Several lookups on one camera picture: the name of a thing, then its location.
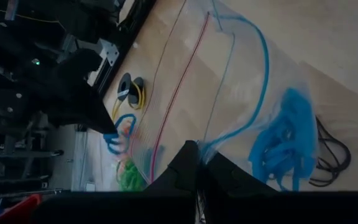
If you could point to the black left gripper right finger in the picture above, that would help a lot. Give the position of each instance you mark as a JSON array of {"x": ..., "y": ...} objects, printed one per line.
[{"x": 275, "y": 208}]

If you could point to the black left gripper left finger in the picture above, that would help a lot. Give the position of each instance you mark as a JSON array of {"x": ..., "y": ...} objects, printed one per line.
[{"x": 120, "y": 208}]

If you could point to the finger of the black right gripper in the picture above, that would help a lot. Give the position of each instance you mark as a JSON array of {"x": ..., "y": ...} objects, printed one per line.
[{"x": 95, "y": 115}]

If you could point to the green rubber band bunch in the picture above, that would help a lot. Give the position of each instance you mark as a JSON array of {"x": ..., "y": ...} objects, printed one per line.
[{"x": 132, "y": 179}]

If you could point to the blue rubber band bunch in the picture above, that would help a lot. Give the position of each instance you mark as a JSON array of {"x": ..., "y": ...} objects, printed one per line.
[{"x": 284, "y": 140}]

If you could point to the clear plastic zipper bag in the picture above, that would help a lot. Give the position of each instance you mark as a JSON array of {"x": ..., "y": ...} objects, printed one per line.
[{"x": 235, "y": 77}]

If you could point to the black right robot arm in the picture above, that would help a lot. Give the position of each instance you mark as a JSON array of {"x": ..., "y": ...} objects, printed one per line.
[{"x": 17, "y": 37}]

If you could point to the red storage tote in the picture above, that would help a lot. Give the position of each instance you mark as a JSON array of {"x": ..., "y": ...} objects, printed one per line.
[{"x": 20, "y": 211}]

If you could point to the grey metal bracket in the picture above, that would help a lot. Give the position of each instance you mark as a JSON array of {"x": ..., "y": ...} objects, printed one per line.
[{"x": 109, "y": 53}]

